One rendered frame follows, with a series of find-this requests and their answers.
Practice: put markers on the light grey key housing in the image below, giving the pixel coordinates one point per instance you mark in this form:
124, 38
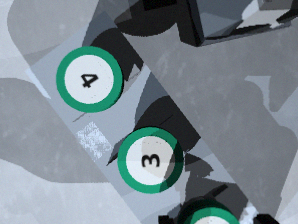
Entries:
210, 18

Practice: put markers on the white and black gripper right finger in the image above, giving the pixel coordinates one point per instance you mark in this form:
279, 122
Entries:
264, 219

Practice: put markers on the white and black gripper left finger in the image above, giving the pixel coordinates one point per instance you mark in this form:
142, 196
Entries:
164, 219

